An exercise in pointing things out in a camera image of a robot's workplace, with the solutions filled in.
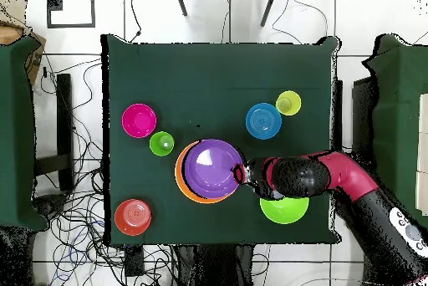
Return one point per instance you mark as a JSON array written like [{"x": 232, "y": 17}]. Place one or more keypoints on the purple bowl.
[{"x": 210, "y": 169}]

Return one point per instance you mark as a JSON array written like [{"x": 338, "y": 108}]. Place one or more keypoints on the large yellow-orange bowl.
[{"x": 179, "y": 179}]

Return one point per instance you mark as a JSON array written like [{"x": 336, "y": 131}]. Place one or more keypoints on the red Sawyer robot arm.
[{"x": 351, "y": 179}]

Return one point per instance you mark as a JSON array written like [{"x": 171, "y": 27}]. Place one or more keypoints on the green bowl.
[{"x": 284, "y": 210}]

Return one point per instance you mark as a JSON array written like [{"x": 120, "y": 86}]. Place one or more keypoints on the blue bowl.
[{"x": 263, "y": 121}]

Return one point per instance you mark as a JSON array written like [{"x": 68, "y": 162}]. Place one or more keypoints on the yellow cup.
[{"x": 288, "y": 102}]

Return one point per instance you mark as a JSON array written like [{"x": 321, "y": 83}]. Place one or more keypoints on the green cup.
[{"x": 161, "y": 144}]

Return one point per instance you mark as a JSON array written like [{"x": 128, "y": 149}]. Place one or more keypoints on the dark green tablecloth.
[{"x": 284, "y": 72}]

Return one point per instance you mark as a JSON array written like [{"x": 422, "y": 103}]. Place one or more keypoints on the pink bowl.
[{"x": 138, "y": 120}]

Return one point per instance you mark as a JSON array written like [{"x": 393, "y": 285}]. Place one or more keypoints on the red-orange bowl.
[{"x": 132, "y": 217}]

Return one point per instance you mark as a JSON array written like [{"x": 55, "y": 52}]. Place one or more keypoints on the black box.
[{"x": 362, "y": 118}]

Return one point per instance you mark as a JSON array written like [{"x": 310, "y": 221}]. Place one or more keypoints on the black power strip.
[{"x": 134, "y": 261}]

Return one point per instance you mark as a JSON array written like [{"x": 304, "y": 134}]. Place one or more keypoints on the green side table cloth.
[
  {"x": 394, "y": 115},
  {"x": 16, "y": 132}
]

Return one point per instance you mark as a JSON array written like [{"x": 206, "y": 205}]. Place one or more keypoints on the black floor beam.
[{"x": 64, "y": 115}]

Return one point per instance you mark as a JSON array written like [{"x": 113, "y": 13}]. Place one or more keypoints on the dark grey stand base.
[{"x": 50, "y": 203}]

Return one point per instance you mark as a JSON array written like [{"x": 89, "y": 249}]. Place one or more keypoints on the cardboard box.
[{"x": 10, "y": 33}]

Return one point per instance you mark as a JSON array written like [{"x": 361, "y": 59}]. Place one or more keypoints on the black camera tripod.
[{"x": 181, "y": 2}]

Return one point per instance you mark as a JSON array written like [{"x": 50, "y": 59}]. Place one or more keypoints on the black rectangular frame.
[{"x": 71, "y": 25}]

